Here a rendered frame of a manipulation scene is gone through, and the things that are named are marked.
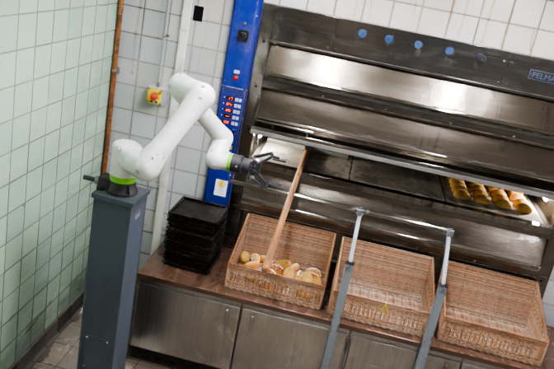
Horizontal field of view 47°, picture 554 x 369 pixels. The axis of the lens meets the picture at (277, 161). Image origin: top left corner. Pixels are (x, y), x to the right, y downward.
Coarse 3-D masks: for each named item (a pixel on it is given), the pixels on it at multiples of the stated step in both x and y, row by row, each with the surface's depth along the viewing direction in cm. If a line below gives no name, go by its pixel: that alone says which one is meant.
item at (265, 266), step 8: (304, 152) 409; (304, 160) 396; (296, 176) 363; (296, 184) 352; (288, 200) 326; (288, 208) 317; (280, 216) 307; (280, 224) 296; (280, 232) 290; (272, 240) 280; (272, 248) 272; (272, 256) 266; (264, 264) 257; (264, 272) 255
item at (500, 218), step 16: (304, 176) 382; (320, 176) 380; (368, 192) 378; (384, 192) 377; (400, 192) 379; (448, 208) 373; (464, 208) 372; (512, 224) 370; (528, 224) 368; (544, 224) 371
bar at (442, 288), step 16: (272, 192) 348; (288, 192) 347; (352, 208) 343; (416, 224) 340; (432, 224) 340; (448, 240) 337; (352, 256) 332; (336, 304) 335; (336, 320) 338; (432, 320) 329; (432, 336) 332; (416, 368) 338
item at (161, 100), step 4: (148, 88) 374; (152, 88) 374; (156, 88) 374; (160, 88) 374; (164, 88) 376; (148, 92) 375; (152, 92) 375; (156, 92) 374; (164, 92) 376; (148, 96) 376; (160, 96) 375; (164, 96) 378; (148, 100) 377; (152, 100) 376; (156, 100) 376; (160, 100) 375; (164, 100) 379; (156, 104) 377; (160, 104) 376
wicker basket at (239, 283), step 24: (240, 240) 378; (264, 240) 392; (288, 240) 390; (312, 240) 389; (240, 264) 384; (312, 264) 389; (240, 288) 356; (264, 288) 354; (288, 288) 367; (312, 288) 372
